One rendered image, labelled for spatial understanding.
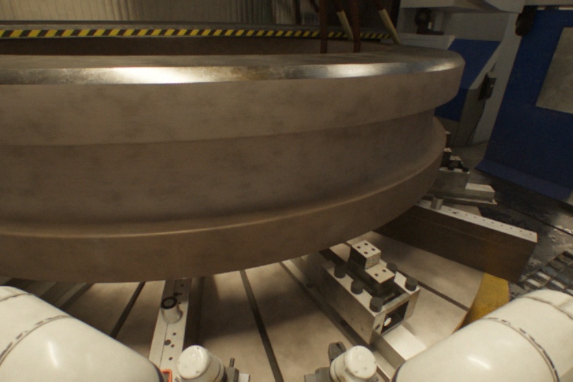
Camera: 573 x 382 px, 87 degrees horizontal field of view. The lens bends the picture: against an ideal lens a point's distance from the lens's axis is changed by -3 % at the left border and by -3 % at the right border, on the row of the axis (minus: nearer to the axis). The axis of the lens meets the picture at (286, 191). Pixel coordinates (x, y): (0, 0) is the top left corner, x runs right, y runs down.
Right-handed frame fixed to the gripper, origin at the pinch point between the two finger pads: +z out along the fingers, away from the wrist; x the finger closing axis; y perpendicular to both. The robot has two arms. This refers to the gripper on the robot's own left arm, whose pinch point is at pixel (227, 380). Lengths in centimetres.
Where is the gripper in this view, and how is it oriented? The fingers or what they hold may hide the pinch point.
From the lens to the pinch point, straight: 130.1
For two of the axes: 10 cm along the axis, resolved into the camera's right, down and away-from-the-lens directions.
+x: -9.8, 0.1, 1.7
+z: 1.4, 6.3, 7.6
